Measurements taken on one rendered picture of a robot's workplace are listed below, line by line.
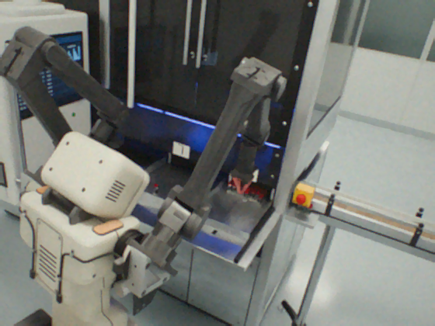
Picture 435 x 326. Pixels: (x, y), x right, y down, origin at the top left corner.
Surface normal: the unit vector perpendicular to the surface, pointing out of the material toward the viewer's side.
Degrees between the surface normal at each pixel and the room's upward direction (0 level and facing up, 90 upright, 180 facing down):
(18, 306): 0
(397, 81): 90
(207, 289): 90
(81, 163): 48
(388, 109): 90
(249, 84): 77
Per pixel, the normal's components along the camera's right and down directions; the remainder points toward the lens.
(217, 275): -0.44, 0.36
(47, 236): -0.56, 0.18
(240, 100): -0.33, 0.19
